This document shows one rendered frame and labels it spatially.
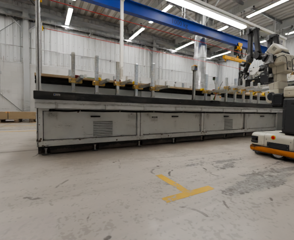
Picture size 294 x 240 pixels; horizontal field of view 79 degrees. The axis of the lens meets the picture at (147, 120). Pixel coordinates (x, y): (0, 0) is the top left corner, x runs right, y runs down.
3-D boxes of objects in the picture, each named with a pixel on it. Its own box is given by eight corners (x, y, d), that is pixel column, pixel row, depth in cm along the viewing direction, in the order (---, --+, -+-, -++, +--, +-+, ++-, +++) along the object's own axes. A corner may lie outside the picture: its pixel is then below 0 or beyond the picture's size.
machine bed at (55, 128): (276, 134, 446) (278, 98, 442) (35, 156, 197) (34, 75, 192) (249, 130, 506) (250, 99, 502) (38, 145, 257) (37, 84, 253)
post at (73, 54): (75, 97, 193) (74, 51, 191) (71, 96, 191) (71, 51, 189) (74, 97, 196) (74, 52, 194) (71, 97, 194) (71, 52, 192)
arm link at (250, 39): (249, 27, 233) (255, 29, 237) (245, 29, 238) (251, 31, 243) (249, 61, 234) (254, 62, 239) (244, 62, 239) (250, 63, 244)
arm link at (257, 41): (255, 23, 226) (260, 25, 230) (245, 29, 238) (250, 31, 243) (259, 57, 222) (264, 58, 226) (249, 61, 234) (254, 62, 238)
